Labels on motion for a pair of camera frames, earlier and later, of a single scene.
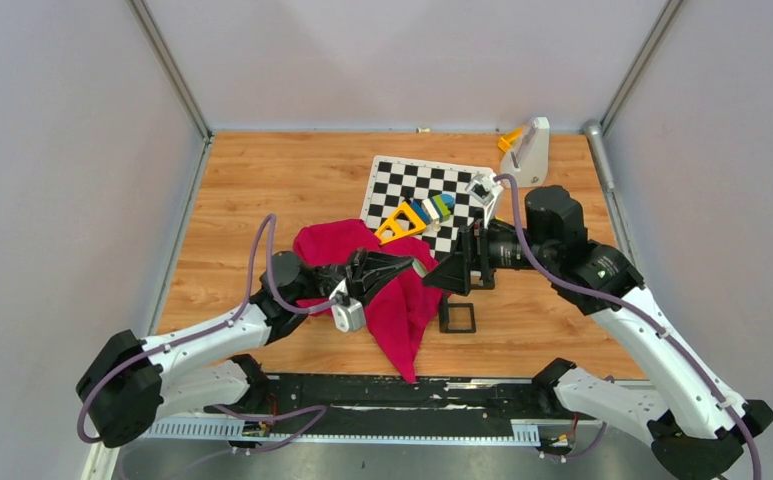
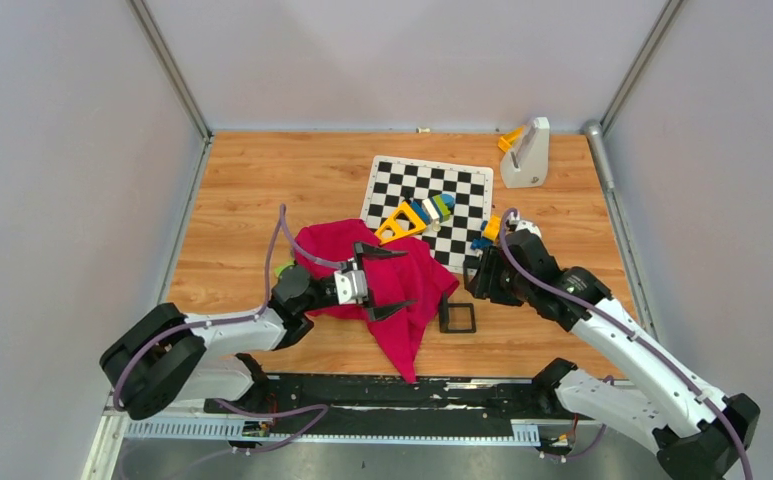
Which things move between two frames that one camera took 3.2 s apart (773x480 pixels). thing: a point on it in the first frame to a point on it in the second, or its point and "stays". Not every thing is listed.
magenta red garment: [408, 312] stays
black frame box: [444, 318] stays
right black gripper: [469, 252] to [484, 286]
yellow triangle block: [419, 225] stays
